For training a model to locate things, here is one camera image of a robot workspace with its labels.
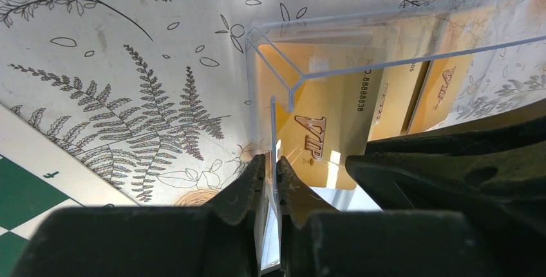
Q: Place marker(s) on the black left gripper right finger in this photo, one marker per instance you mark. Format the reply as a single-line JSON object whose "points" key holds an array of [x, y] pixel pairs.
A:
{"points": [[399, 242]]}

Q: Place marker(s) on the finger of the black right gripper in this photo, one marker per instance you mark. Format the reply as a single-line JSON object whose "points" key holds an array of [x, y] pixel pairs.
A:
{"points": [[492, 189], [509, 130]]}

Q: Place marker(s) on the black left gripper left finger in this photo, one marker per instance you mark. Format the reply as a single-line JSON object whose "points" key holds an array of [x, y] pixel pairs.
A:
{"points": [[218, 238]]}

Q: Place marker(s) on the grey card holder wallet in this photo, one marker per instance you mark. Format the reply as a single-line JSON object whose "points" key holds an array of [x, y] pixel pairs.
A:
{"points": [[354, 200]]}

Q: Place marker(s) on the gold VIP card stack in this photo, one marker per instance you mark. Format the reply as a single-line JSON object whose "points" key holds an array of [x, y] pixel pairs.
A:
{"points": [[333, 96]]}

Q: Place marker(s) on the clear acrylic card box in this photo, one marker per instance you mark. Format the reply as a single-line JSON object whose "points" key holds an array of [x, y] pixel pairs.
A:
{"points": [[507, 71]]}

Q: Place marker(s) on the floral patterned table mat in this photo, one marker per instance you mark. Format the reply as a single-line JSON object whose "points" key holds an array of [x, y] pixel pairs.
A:
{"points": [[149, 94]]}

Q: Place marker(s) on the green white chessboard mat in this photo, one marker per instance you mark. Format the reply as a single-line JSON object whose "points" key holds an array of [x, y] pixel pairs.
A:
{"points": [[38, 178]]}

